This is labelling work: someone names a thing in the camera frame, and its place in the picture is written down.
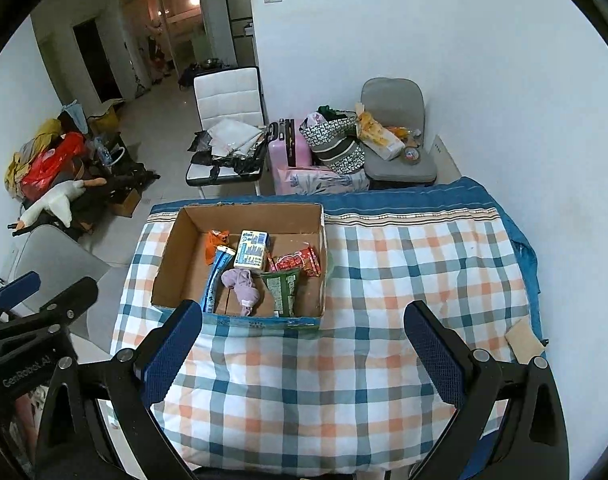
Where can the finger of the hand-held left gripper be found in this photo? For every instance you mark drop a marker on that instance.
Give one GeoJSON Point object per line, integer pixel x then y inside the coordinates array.
{"type": "Point", "coordinates": [58, 307]}
{"type": "Point", "coordinates": [18, 290]}

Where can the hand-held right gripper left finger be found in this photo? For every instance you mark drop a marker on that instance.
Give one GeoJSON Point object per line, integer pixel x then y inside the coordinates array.
{"type": "Point", "coordinates": [171, 352]}

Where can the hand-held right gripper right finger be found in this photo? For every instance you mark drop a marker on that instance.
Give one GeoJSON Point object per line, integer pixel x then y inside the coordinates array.
{"type": "Point", "coordinates": [434, 355]}

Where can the blue tube packet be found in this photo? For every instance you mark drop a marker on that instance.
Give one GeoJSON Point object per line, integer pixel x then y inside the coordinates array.
{"type": "Point", "coordinates": [216, 280]}

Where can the purple socks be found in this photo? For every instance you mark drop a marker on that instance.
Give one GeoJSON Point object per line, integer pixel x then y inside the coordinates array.
{"type": "Point", "coordinates": [241, 285]}

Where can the orange snack packet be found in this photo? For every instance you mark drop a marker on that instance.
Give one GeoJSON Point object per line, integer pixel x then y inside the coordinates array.
{"type": "Point", "coordinates": [214, 242]}

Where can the green snack packet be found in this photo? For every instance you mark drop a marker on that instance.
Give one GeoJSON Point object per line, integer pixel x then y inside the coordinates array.
{"type": "Point", "coordinates": [281, 292]}

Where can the white blue carton box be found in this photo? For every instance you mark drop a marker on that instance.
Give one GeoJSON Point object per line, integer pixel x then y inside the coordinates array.
{"type": "Point", "coordinates": [251, 252]}

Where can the red snack packet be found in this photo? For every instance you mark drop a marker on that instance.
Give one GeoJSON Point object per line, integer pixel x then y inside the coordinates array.
{"type": "Point", "coordinates": [296, 260]}

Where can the light grey chair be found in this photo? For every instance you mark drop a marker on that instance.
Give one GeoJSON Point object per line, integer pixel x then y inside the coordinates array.
{"type": "Point", "coordinates": [53, 260]}

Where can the beige cardboard piece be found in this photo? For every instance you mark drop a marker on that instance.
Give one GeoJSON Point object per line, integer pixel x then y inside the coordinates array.
{"type": "Point", "coordinates": [524, 340]}

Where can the white goose plush toy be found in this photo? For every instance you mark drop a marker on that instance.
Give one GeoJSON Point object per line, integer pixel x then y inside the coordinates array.
{"type": "Point", "coordinates": [58, 202]}

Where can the plaid blanket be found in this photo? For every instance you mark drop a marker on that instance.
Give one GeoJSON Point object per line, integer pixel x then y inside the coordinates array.
{"type": "Point", "coordinates": [334, 385]}

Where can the small cardboard box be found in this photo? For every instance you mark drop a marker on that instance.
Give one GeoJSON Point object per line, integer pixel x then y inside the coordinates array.
{"type": "Point", "coordinates": [126, 202]}

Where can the red plastic bag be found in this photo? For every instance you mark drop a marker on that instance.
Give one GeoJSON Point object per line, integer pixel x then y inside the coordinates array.
{"type": "Point", "coordinates": [53, 162]}

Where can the yellow cloth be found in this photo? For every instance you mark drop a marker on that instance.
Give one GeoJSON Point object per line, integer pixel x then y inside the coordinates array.
{"type": "Point", "coordinates": [23, 157]}

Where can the yellow bag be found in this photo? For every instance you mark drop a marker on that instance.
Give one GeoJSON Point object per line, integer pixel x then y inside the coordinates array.
{"type": "Point", "coordinates": [106, 120]}

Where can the tape roll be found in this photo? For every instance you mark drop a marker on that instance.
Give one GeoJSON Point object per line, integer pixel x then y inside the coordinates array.
{"type": "Point", "coordinates": [412, 155]}

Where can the floral pillow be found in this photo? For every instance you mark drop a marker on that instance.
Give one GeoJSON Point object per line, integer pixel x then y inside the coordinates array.
{"type": "Point", "coordinates": [319, 180]}

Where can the grey plastic bags pile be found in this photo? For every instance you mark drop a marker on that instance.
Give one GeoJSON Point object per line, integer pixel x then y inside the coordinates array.
{"type": "Point", "coordinates": [228, 140]}

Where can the yellow white package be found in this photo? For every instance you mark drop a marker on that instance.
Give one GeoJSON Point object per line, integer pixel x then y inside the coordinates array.
{"type": "Point", "coordinates": [381, 137]}

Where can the orange wrapper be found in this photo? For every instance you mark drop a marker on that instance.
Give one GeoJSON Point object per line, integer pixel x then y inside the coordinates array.
{"type": "Point", "coordinates": [399, 132]}

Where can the patterned tote bag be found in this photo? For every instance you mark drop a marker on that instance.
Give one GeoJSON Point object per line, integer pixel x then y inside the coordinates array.
{"type": "Point", "coordinates": [336, 150]}

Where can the pink suitcase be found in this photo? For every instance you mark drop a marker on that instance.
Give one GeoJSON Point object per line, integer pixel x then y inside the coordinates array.
{"type": "Point", "coordinates": [296, 152]}

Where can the grey padded chair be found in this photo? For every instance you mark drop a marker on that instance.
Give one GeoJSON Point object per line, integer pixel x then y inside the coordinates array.
{"type": "Point", "coordinates": [391, 97]}

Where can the white leather chair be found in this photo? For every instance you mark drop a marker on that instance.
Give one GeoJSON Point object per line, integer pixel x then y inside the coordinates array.
{"type": "Point", "coordinates": [226, 92]}

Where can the glass sliding door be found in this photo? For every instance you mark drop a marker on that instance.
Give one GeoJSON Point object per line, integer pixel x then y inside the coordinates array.
{"type": "Point", "coordinates": [178, 20]}

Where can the white wall socket panel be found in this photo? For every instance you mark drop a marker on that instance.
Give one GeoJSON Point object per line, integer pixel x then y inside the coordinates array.
{"type": "Point", "coordinates": [444, 157]}

